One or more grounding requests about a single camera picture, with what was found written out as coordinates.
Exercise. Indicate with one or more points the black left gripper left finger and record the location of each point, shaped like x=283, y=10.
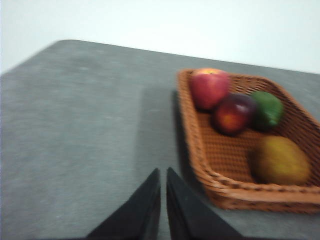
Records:
x=140, y=217

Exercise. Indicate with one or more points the red apple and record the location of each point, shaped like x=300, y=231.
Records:
x=210, y=88

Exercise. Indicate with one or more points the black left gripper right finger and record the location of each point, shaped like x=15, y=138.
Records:
x=187, y=217

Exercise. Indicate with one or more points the green avocado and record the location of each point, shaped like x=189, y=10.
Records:
x=268, y=110

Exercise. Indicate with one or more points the brown wicker basket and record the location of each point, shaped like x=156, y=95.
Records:
x=225, y=160

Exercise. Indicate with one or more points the dark purple plum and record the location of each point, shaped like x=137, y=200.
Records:
x=233, y=115

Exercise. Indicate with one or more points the yellow-brown kiwi fruit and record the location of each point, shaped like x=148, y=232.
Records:
x=280, y=161

